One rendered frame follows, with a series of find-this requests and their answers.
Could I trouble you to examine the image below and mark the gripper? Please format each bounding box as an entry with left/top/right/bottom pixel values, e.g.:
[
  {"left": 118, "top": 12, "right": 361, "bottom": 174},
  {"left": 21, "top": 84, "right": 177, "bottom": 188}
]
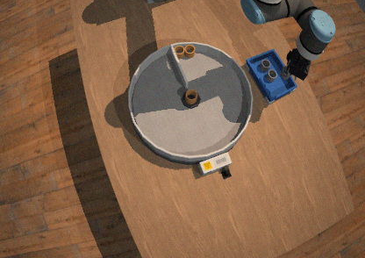
[{"left": 286, "top": 48, "right": 311, "bottom": 81}]

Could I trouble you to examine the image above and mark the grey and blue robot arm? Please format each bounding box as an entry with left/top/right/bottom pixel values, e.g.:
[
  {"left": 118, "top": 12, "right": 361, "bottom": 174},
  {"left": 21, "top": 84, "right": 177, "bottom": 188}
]
[{"left": 240, "top": 0, "right": 336, "bottom": 61}]

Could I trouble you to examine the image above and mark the grey metal ring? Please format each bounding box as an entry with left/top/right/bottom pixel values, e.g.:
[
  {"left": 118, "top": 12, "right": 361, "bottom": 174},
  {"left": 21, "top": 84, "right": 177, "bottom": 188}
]
[
  {"left": 266, "top": 69, "right": 277, "bottom": 82},
  {"left": 260, "top": 60, "right": 270, "bottom": 72},
  {"left": 281, "top": 66, "right": 291, "bottom": 80}
]

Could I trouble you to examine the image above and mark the bronze bushing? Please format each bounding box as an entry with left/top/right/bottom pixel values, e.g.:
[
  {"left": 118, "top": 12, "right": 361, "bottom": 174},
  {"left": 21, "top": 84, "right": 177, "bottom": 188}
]
[
  {"left": 185, "top": 90, "right": 197, "bottom": 104},
  {"left": 174, "top": 46, "right": 184, "bottom": 59},
  {"left": 184, "top": 45, "right": 195, "bottom": 58}
]

